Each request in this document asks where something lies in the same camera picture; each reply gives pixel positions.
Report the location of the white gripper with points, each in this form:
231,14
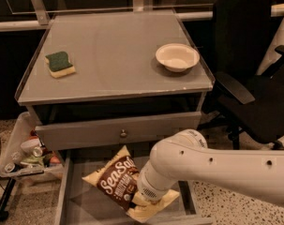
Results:
148,189

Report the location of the brown SeaSalt chip bag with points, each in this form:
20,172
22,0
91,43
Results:
118,180

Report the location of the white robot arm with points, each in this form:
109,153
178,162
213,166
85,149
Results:
256,173

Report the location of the round metal drawer knob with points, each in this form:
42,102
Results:
123,133

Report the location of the open grey middle drawer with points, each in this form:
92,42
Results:
82,204

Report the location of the grey top drawer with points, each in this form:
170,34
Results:
107,132

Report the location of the grey drawer cabinet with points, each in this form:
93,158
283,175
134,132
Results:
117,73

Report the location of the metal can in bin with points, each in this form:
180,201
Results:
37,152

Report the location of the white cup in bin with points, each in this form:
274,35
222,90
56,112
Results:
29,145

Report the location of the clear plastic bin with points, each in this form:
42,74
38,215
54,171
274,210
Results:
26,168

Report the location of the white paper bowl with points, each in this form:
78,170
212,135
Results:
177,57

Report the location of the black stand leg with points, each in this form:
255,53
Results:
4,199

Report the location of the green yellow sponge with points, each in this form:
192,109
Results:
59,64

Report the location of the black office chair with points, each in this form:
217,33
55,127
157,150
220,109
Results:
244,100

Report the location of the metal railing bar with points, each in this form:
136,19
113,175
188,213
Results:
277,11

